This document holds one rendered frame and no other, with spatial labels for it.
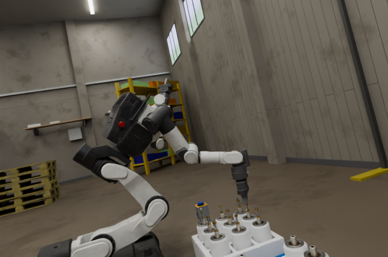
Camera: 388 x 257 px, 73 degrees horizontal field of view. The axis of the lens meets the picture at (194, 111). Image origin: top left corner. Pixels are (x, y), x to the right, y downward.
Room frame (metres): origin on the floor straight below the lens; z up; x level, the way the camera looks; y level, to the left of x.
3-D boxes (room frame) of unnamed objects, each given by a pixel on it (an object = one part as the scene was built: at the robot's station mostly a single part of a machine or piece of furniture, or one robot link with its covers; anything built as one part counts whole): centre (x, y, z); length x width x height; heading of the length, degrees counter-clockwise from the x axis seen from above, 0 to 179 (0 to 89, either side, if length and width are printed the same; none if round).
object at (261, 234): (1.41, -0.21, 0.16); 0.10 x 0.10 x 0.18
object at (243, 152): (1.54, -0.19, 0.57); 0.11 x 0.11 x 0.11; 0
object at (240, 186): (1.53, -0.18, 0.46); 0.13 x 0.10 x 0.12; 163
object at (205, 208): (1.76, 0.08, 0.16); 0.07 x 0.07 x 0.31; 16
